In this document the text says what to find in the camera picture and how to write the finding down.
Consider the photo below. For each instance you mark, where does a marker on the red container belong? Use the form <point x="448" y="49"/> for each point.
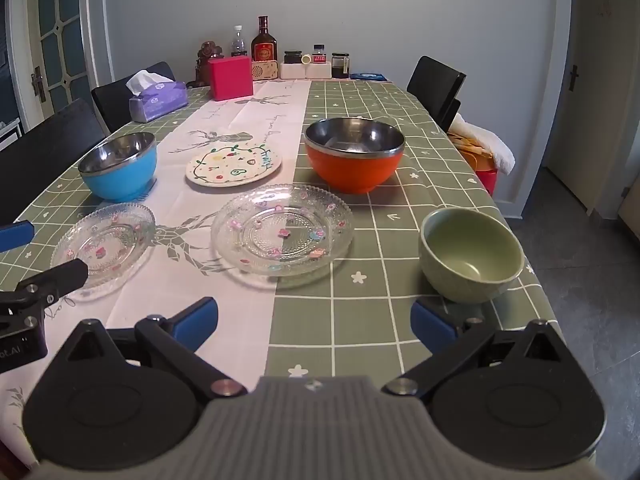
<point x="486" y="182"/>

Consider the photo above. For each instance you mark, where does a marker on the pink deer table runner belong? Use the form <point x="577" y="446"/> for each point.
<point x="240" y="125"/>

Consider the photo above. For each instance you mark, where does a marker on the black jar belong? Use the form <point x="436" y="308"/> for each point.
<point x="292" y="57"/>

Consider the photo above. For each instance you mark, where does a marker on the orange steel-lined bowl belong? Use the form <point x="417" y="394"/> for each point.
<point x="350" y="172"/>

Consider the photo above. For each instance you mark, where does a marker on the black chair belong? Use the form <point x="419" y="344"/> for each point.
<point x="435" y="90"/>
<point x="112" y="100"/>
<point x="45" y="150"/>

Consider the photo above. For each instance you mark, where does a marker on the blue packet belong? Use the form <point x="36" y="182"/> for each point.
<point x="367" y="76"/>

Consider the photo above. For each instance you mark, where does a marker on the purple tissue pack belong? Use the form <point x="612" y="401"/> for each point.
<point x="160" y="100"/>

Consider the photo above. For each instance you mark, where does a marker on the brown figurine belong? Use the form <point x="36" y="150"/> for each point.
<point x="207" y="52"/>

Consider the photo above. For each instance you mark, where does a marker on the blue steel-lined bowl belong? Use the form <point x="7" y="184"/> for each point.
<point x="120" y="180"/>

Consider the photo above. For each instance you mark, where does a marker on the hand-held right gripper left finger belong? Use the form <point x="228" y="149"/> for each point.
<point x="200" y="322"/>

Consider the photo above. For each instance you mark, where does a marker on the white painted ceramic plate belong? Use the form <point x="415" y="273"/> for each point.
<point x="230" y="165"/>

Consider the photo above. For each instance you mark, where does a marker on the pink box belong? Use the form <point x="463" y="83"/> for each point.
<point x="230" y="79"/>

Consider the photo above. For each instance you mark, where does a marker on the orange patterned cloth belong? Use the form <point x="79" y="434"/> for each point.
<point x="467" y="152"/>

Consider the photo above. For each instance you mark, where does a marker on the small flowered glass plate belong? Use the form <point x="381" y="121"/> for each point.
<point x="110" y="240"/>

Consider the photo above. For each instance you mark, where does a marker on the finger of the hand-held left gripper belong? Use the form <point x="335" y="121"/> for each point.
<point x="65" y="275"/>
<point x="15" y="236"/>

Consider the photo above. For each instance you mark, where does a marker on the green ceramic bowl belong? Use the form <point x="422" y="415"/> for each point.
<point x="460" y="280"/>

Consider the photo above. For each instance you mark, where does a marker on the dark liquor bottle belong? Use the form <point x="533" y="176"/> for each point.
<point x="263" y="47"/>

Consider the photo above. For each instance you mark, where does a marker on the large flowered glass plate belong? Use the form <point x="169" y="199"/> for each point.
<point x="280" y="232"/>

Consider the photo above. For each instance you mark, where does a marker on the white box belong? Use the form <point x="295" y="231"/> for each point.
<point x="320" y="71"/>
<point x="292" y="71"/>

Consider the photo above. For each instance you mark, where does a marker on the small ink bottle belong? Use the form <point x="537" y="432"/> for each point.
<point x="319" y="56"/>

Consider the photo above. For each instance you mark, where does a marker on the white cloth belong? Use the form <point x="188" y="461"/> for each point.
<point x="492" y="147"/>

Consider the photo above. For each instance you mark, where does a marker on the dark glass jar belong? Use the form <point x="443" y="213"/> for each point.
<point x="340" y="66"/>

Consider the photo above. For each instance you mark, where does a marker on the plain cream door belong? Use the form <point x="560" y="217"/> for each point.
<point x="600" y="110"/>

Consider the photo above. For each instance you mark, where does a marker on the small door ornament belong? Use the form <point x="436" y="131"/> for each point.
<point x="605" y="8"/>

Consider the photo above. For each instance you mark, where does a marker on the clear water bottle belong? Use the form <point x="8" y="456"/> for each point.
<point x="238" y="45"/>

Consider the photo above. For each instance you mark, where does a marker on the glass-panel door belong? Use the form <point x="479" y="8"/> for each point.
<point x="55" y="35"/>

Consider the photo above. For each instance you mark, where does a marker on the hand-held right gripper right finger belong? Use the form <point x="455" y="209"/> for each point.
<point x="430" y="327"/>

